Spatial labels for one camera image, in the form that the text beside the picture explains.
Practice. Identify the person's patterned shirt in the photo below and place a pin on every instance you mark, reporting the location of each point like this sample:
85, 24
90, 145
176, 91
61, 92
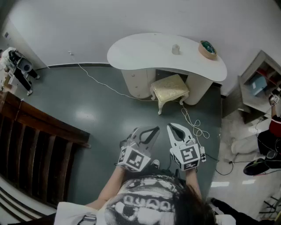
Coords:
140, 204

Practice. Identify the dark wooden slatted frame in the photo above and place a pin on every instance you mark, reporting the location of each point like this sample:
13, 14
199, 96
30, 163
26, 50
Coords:
33, 136

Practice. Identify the light blue box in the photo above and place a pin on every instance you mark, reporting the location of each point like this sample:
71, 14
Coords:
258, 85

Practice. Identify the white curved dressing table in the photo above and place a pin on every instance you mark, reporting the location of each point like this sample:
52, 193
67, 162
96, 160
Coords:
153, 55

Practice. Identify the round wooden box green contents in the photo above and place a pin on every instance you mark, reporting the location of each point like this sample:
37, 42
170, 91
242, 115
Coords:
207, 50

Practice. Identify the gold cushioned white stool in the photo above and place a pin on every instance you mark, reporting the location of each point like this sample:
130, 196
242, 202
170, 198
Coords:
169, 90

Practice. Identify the person's left forearm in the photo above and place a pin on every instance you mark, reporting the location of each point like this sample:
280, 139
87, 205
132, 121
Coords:
109, 186

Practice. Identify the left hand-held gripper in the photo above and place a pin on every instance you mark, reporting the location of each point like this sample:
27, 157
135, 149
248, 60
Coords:
134, 159

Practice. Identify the grey shelf unit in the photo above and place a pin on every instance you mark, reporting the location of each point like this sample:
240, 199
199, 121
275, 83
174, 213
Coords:
250, 103

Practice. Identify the white wall plug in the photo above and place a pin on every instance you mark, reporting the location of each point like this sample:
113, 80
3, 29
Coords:
70, 53

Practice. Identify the black metal stand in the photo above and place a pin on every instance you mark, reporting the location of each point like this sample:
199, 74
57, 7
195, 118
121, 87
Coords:
271, 206

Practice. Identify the small translucent container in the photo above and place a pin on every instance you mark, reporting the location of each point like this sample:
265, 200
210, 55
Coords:
175, 49

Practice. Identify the person's black white shoe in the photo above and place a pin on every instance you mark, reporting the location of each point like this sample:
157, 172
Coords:
155, 163

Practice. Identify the white power strip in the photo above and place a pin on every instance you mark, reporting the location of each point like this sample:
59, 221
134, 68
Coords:
202, 154

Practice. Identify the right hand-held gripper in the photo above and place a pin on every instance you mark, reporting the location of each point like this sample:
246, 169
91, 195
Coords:
186, 156

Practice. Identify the person's right forearm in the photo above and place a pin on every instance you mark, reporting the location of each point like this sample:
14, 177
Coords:
193, 182

